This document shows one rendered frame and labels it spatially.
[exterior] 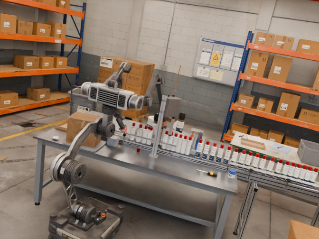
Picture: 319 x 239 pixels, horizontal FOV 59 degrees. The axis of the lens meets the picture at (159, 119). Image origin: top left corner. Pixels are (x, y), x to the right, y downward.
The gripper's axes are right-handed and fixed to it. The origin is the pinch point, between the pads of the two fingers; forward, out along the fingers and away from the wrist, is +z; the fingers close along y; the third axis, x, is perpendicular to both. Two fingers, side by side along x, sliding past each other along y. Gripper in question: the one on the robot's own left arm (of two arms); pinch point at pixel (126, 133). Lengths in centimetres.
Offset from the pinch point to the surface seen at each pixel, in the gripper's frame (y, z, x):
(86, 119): -38, -34, 12
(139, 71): 320, -78, 52
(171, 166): -28, 47, -39
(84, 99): 173, -74, 124
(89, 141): -39.9, -13.9, 20.6
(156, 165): -36, 38, -29
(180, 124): 56, 27, -44
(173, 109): -11, -1, -64
